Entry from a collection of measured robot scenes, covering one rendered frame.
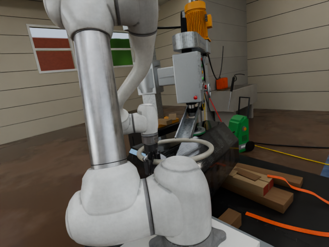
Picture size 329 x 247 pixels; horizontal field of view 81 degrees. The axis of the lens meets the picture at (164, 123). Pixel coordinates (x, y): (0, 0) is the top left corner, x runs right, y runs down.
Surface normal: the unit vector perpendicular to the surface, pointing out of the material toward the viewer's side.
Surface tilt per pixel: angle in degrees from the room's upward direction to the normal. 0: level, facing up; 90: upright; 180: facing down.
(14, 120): 90
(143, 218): 77
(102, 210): 68
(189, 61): 90
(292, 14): 90
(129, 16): 135
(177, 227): 93
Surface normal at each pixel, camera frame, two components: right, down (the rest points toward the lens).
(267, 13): -0.71, 0.25
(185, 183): 0.15, -0.26
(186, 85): -0.32, 0.27
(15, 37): 0.70, 0.09
